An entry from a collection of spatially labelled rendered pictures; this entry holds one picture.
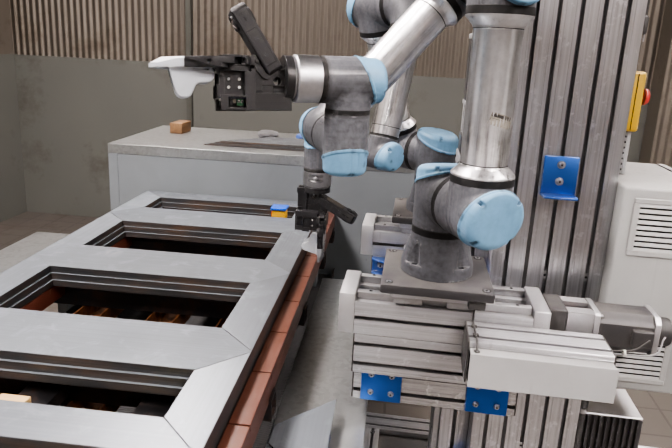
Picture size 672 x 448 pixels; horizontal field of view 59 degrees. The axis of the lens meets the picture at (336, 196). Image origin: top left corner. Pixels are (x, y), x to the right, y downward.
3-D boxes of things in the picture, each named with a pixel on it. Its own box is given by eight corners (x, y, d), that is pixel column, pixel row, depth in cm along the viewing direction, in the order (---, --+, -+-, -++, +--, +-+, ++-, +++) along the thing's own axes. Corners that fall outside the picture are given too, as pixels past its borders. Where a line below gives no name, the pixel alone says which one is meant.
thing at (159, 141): (108, 152, 250) (107, 143, 249) (163, 133, 308) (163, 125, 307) (421, 173, 238) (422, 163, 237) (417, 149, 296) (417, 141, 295)
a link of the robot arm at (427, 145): (439, 182, 164) (443, 133, 161) (401, 173, 174) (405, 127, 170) (464, 177, 172) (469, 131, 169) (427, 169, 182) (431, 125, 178)
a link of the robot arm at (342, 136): (351, 164, 109) (354, 104, 106) (374, 178, 99) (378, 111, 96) (310, 165, 106) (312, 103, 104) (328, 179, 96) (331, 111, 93)
